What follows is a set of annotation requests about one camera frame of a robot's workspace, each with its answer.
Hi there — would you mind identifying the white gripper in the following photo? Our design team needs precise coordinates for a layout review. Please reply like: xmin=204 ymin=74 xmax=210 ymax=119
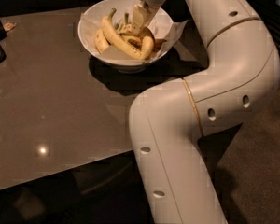
xmin=132 ymin=0 xmax=166 ymax=35

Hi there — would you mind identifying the curved spotted yellow banana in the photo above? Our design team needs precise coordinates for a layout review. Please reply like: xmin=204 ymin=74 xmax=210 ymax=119
xmin=119 ymin=27 xmax=155 ymax=61

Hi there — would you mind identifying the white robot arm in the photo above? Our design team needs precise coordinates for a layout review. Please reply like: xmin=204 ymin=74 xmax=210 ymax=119
xmin=129 ymin=0 xmax=280 ymax=224

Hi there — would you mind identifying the long yellow banana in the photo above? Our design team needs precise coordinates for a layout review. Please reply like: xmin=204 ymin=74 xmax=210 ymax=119
xmin=101 ymin=8 xmax=141 ymax=60

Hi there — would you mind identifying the left yellow banana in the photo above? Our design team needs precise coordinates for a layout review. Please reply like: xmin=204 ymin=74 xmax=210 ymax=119
xmin=94 ymin=29 xmax=110 ymax=53

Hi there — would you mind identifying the white paper bowl liner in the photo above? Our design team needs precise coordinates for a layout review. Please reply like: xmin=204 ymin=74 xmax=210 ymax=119
xmin=79 ymin=0 xmax=189 ymax=63

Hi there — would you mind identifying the small crumpled wrapper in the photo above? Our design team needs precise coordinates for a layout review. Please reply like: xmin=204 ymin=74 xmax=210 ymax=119
xmin=3 ymin=22 xmax=16 ymax=32

